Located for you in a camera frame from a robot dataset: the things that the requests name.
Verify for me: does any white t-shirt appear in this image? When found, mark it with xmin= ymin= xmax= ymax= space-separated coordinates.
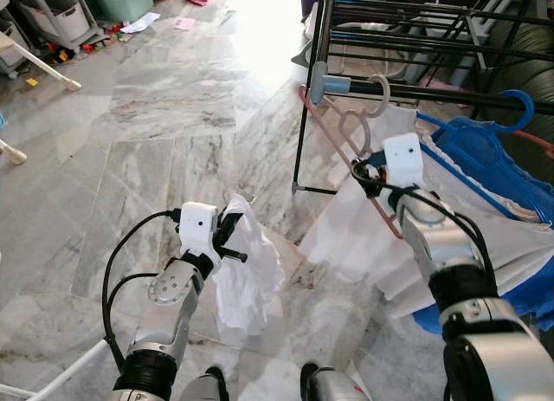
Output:
xmin=212 ymin=193 xmax=287 ymax=337

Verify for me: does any pink plastic hanger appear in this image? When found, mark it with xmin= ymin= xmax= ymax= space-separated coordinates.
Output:
xmin=299 ymin=72 xmax=408 ymax=239

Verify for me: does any red plastic hanger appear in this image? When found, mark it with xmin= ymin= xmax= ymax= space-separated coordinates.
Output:
xmin=511 ymin=126 xmax=554 ymax=164

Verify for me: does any black metal drying rack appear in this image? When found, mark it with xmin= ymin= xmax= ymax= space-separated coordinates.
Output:
xmin=293 ymin=0 xmax=554 ymax=197

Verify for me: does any blue shirt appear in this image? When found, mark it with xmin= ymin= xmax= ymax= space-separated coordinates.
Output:
xmin=414 ymin=115 xmax=554 ymax=333

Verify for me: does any robot left leg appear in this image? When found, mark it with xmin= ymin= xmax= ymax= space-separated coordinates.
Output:
xmin=182 ymin=365 xmax=230 ymax=401

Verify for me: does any robot leg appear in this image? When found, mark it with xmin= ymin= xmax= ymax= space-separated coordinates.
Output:
xmin=182 ymin=365 xmax=230 ymax=401
xmin=300 ymin=362 xmax=364 ymax=401

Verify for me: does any pale grey shirt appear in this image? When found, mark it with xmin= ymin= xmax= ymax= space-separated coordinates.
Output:
xmin=299 ymin=102 xmax=554 ymax=302

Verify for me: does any robot right leg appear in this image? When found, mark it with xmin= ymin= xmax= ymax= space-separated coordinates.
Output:
xmin=300 ymin=362 xmax=364 ymax=401

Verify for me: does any dark green sofa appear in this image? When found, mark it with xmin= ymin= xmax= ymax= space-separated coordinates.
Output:
xmin=480 ymin=20 xmax=554 ymax=185

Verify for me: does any white paper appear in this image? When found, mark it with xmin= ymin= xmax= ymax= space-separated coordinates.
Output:
xmin=119 ymin=13 xmax=161 ymax=34

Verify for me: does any green plastic bin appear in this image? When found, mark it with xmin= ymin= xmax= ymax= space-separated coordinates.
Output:
xmin=82 ymin=0 xmax=157 ymax=23

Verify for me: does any beige plastic chair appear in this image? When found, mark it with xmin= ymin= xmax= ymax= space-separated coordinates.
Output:
xmin=0 ymin=29 xmax=83 ymax=165

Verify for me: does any grey drawer storage cart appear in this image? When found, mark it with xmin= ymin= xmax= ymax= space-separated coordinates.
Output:
xmin=9 ymin=0 xmax=109 ymax=55

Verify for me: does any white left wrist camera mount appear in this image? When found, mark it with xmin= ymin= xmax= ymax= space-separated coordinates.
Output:
xmin=177 ymin=202 xmax=220 ymax=259

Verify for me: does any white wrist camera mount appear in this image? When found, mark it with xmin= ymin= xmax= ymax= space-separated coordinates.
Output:
xmin=177 ymin=202 xmax=220 ymax=259
xmin=381 ymin=133 xmax=425 ymax=190

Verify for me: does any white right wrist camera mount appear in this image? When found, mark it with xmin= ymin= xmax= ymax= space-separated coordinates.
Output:
xmin=381 ymin=133 xmax=425 ymax=190

